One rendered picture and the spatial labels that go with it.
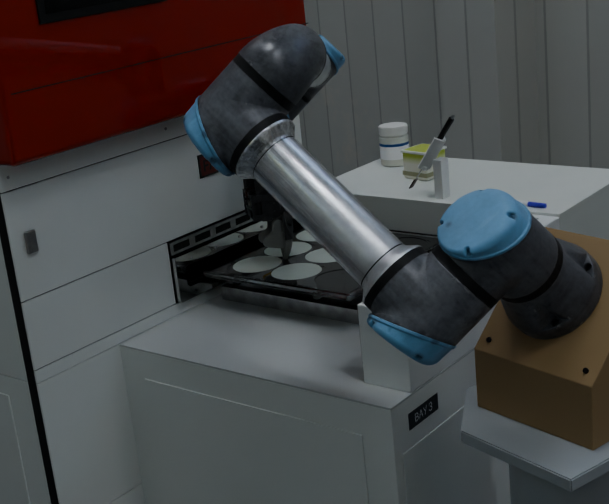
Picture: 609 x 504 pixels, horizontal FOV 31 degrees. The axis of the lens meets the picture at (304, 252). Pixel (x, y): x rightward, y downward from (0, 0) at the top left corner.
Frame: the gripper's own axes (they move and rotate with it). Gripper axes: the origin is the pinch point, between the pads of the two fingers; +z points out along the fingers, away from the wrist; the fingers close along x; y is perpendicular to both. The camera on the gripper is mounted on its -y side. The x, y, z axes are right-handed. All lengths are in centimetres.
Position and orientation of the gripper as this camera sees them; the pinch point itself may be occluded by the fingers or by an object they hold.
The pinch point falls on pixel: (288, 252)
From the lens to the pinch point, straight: 226.4
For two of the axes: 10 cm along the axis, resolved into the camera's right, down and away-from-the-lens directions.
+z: 1.0, 9.5, 3.0
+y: -9.5, 1.8, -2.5
